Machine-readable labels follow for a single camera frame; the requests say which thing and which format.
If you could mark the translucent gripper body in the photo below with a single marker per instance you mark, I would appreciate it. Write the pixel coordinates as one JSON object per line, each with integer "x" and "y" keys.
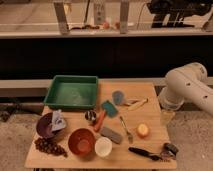
{"x": 166, "y": 116}

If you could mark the green yellow sponge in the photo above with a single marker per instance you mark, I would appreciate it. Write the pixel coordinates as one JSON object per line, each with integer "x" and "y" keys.
{"x": 110, "y": 109}

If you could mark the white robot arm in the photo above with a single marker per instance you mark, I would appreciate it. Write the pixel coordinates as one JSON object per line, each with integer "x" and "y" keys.
{"x": 185, "y": 83}

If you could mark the yellow red apple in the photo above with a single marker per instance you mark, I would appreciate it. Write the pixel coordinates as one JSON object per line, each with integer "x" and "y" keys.
{"x": 142, "y": 130}

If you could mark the small dark brush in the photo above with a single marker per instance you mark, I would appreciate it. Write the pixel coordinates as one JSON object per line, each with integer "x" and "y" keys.
{"x": 169, "y": 151}

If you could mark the metal fork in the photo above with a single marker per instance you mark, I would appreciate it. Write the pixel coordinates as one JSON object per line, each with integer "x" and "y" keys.
{"x": 129, "y": 135}

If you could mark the grey rectangular block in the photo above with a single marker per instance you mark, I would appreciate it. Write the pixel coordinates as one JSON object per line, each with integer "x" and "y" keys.
{"x": 112, "y": 135}

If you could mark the orange carrot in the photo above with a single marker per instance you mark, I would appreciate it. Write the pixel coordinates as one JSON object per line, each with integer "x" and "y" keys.
{"x": 99, "y": 122}

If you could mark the white cup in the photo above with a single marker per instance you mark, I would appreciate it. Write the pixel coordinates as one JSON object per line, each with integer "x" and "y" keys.
{"x": 103, "y": 147}

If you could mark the small metal cup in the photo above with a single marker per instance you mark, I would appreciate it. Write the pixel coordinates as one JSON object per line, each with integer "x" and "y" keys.
{"x": 90, "y": 116}

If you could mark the orange plastic bowl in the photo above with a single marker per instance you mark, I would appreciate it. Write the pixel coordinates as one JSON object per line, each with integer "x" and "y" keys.
{"x": 81, "y": 142}

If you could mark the green plastic tray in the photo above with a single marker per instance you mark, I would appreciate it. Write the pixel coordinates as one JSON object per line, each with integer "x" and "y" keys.
{"x": 72, "y": 92}

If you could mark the grey folded cloth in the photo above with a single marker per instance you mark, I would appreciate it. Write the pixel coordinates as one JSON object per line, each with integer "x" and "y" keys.
{"x": 58, "y": 121}

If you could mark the purple bowl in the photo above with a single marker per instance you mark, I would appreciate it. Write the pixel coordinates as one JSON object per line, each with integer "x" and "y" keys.
{"x": 44, "y": 126}

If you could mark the bunch of dark grapes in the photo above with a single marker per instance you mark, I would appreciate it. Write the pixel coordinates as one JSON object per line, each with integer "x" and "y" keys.
{"x": 49, "y": 147}

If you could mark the black handled tool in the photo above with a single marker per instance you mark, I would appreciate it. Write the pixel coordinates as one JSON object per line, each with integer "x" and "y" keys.
{"x": 144, "y": 153}

